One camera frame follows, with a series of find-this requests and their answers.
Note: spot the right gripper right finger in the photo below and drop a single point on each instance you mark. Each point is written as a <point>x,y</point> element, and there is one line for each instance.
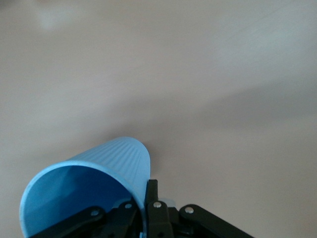
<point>158,218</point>

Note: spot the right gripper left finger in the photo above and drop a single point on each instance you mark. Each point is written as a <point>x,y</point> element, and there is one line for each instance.
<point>116,220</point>

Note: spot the blue ribbed plastic cup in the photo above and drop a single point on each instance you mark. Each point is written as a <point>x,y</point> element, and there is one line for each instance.
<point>74,188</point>

